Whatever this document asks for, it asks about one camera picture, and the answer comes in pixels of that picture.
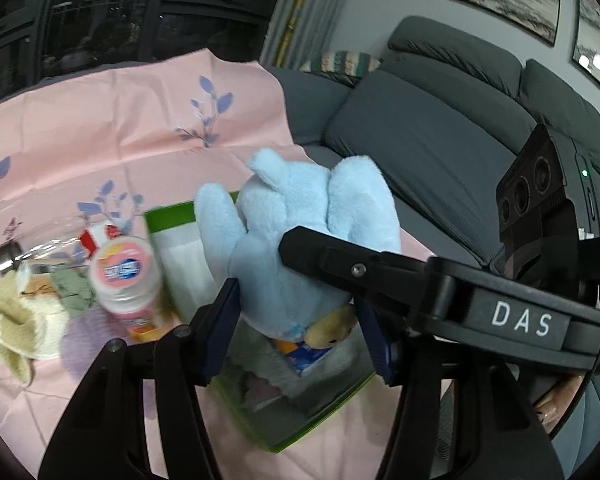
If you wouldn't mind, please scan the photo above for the blue snack box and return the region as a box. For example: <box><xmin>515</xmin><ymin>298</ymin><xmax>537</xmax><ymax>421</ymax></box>
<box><xmin>272</xmin><ymin>337</ymin><xmax>333</xmax><ymax>373</ymax></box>

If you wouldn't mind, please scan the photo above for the mauve pink cloth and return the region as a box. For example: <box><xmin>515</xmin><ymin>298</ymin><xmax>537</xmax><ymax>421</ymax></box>
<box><xmin>242</xmin><ymin>372</ymin><xmax>286</xmax><ymax>403</ymax></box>

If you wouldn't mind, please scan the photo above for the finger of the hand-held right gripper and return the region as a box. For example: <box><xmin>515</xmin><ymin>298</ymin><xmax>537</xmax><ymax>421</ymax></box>
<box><xmin>278</xmin><ymin>226</ymin><xmax>456</xmax><ymax>333</ymax></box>

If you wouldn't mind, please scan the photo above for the green cardboard box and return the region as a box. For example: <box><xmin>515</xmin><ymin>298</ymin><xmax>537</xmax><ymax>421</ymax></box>
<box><xmin>144</xmin><ymin>200</ymin><xmax>381</xmax><ymax>455</ymax></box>

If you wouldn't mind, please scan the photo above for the person's right hand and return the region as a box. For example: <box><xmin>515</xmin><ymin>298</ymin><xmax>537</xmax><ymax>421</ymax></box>
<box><xmin>532</xmin><ymin>374</ymin><xmax>588</xmax><ymax>433</ymax></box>

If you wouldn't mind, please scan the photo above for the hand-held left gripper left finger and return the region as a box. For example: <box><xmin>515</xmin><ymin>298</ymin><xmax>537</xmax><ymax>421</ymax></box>
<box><xmin>37</xmin><ymin>276</ymin><xmax>241</xmax><ymax>480</ymax></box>

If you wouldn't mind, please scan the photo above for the striped cushion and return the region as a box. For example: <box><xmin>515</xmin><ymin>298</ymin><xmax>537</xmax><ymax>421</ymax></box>
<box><xmin>300</xmin><ymin>50</ymin><xmax>383</xmax><ymax>86</ymax></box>

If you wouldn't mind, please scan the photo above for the sage green cloth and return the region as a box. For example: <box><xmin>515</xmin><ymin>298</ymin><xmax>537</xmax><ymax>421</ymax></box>
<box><xmin>47</xmin><ymin>269</ymin><xmax>98</xmax><ymax>318</ymax></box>

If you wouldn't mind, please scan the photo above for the glass bottle with steel cap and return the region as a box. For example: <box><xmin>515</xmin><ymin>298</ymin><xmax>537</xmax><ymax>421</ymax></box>
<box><xmin>0</xmin><ymin>237</ymin><xmax>88</xmax><ymax>277</ymax></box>

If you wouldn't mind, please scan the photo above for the grey curtain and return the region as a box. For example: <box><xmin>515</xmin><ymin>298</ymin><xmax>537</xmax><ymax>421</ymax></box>
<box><xmin>257</xmin><ymin>0</ymin><xmax>341</xmax><ymax>68</ymax></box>

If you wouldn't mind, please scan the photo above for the lilac fluffy cloth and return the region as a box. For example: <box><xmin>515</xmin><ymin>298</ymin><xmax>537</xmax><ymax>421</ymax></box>
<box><xmin>60</xmin><ymin>307</ymin><xmax>156</xmax><ymax>381</ymax></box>

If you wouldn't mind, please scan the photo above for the blue plush toy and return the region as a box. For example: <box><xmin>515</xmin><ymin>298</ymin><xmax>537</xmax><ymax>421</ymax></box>
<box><xmin>195</xmin><ymin>149</ymin><xmax>403</xmax><ymax>350</ymax></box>

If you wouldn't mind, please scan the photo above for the dark grey sofa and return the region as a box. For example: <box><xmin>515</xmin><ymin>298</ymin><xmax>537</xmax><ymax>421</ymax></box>
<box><xmin>267</xmin><ymin>15</ymin><xmax>600</xmax><ymax>461</ymax></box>

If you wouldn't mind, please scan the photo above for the yellow and cream towel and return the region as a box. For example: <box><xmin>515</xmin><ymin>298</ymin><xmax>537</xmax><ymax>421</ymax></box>
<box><xmin>0</xmin><ymin>270</ymin><xmax>73</xmax><ymax>388</ymax></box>

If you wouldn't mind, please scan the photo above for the pink lid plastic jar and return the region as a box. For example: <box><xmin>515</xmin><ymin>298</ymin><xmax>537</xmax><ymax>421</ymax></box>
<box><xmin>89</xmin><ymin>237</ymin><xmax>173</xmax><ymax>343</ymax></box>

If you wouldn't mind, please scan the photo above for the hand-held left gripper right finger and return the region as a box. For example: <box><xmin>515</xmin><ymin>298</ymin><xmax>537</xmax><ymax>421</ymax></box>
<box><xmin>352</xmin><ymin>300</ymin><xmax>566</xmax><ymax>480</ymax></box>

